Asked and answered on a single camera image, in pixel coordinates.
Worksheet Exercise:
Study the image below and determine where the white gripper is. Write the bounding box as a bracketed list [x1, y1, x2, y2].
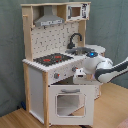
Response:
[73, 68, 86, 84]

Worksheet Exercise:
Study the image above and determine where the white oven door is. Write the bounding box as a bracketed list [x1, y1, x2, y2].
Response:
[49, 85, 95, 125]

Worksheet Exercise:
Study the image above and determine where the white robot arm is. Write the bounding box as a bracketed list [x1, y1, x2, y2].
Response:
[73, 52, 128, 85]

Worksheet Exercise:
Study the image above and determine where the wooden toy kitchen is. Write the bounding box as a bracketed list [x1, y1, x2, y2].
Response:
[20, 1, 107, 128]

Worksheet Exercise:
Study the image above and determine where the right red stove knob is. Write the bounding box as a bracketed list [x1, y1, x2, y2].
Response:
[71, 65, 79, 73]

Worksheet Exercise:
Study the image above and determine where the red stove knob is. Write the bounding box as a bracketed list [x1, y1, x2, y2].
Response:
[54, 73, 60, 79]
[71, 65, 79, 73]

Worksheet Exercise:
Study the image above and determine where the grey toy sink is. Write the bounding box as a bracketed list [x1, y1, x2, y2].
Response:
[65, 47, 95, 55]

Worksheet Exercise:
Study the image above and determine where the left red stove knob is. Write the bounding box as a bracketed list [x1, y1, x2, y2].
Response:
[54, 73, 60, 79]

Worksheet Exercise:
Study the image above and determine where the black toy faucet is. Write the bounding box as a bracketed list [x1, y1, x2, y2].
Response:
[67, 33, 82, 49]

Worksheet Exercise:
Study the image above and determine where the black toy stovetop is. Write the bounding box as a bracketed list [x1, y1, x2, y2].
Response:
[34, 53, 71, 67]

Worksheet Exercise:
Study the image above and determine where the grey range hood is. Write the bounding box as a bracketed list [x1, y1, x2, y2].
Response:
[35, 5, 64, 27]

